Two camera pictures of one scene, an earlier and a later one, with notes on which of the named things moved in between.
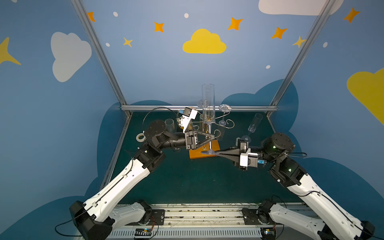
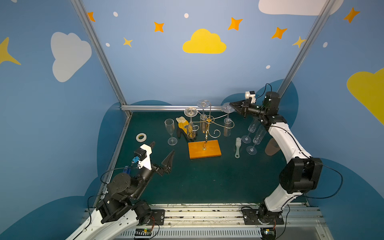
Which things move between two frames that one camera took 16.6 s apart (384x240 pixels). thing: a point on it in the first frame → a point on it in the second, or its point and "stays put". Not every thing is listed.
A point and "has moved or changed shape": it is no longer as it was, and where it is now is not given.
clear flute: x=169 y=124 stays put
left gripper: x=190 y=140 → x=156 y=169
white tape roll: x=139 y=140 stays put
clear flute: x=208 y=112 → x=259 y=135
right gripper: x=237 y=154 → x=245 y=108
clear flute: x=201 y=103 stays put
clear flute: x=253 y=127 stays put
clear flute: x=224 y=108 has moved or changed shape
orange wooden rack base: x=196 y=153 stays put
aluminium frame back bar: x=199 y=106 stays put
